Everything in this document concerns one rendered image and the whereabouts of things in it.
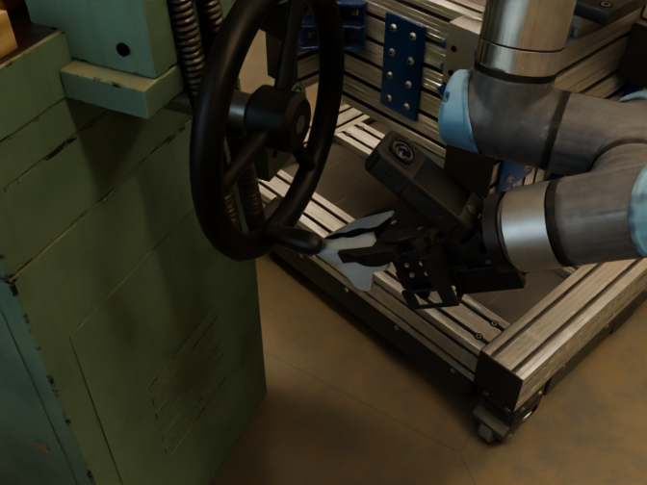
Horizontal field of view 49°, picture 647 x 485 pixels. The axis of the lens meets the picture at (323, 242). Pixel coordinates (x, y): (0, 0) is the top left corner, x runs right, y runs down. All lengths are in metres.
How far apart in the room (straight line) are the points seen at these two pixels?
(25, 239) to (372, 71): 0.79
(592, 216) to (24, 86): 0.49
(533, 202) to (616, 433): 0.97
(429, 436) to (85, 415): 0.73
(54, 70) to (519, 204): 0.43
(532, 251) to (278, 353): 1.00
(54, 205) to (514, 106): 0.45
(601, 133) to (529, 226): 0.11
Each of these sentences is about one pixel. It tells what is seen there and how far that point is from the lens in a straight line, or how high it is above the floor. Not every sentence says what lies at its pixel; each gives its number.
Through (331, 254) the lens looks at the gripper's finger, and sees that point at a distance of 0.70.
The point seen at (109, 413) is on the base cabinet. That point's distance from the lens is 0.96.
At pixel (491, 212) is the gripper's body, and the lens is 0.62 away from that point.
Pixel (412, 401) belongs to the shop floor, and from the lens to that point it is 1.47.
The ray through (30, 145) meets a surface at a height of 0.82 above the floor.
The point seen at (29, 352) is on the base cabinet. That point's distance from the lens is 0.82.
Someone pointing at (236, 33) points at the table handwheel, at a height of 0.93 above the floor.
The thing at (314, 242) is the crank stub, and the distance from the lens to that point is 0.70.
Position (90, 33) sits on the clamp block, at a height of 0.90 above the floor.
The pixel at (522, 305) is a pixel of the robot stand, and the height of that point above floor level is 0.21.
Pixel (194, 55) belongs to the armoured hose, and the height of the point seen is 0.88.
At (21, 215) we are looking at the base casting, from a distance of 0.72.
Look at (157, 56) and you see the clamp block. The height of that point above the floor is 0.89.
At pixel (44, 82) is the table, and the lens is 0.70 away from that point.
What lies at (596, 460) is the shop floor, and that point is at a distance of 1.47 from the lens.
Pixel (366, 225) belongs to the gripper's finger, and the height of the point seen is 0.72.
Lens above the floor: 1.18
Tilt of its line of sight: 41 degrees down
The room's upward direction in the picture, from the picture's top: straight up
